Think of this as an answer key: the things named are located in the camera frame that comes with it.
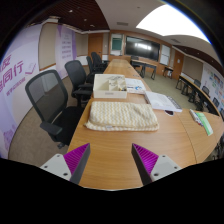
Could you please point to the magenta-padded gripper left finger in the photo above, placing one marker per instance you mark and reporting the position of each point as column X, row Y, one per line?
column 77, row 159

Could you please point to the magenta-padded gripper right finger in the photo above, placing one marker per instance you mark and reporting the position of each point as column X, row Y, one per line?
column 145, row 160

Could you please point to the cream zigzag striped towel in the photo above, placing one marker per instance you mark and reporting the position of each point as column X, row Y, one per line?
column 121, row 116

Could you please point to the round black table grommet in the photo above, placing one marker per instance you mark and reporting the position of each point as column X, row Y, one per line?
column 169, row 112

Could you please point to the white marker pen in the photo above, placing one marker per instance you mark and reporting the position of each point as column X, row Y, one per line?
column 194, row 116

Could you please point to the green pamphlet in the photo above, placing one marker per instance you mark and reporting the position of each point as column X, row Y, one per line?
column 205, row 123

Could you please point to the white and blue small box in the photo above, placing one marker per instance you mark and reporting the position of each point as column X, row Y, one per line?
column 138, row 89

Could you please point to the white compartment organizer box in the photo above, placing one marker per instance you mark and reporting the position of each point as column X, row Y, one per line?
column 108, row 89

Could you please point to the white printed paper sheet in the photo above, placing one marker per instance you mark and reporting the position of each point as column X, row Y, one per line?
column 133, row 81

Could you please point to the long table with black chairs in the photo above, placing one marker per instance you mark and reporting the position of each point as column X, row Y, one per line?
column 196, row 91

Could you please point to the small dark side table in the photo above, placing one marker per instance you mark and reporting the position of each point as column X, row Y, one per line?
column 167, row 69

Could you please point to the dark-legged desk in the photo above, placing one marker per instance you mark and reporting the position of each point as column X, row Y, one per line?
column 143, row 64

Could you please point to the brown wooden door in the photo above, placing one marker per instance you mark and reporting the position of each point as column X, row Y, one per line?
column 178, row 65
column 95, row 45

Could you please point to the plain white whiteboard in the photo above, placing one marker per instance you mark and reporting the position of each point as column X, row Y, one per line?
column 165, row 55

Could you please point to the purple and white banner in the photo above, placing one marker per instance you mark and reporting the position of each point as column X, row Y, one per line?
column 65, row 46

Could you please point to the whiteboard with green panel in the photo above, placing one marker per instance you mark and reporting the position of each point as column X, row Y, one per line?
column 116, row 44

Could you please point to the bright ceiling light panel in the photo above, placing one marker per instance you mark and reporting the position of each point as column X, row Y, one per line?
column 170, row 21

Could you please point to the purple lettered wall poster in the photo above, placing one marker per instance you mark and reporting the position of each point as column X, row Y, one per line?
column 18, row 76

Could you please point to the colourful wall poster board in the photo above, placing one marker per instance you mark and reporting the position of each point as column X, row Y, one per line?
column 213, row 83

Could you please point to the large black wall screen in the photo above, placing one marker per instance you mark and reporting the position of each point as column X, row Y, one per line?
column 142, row 47

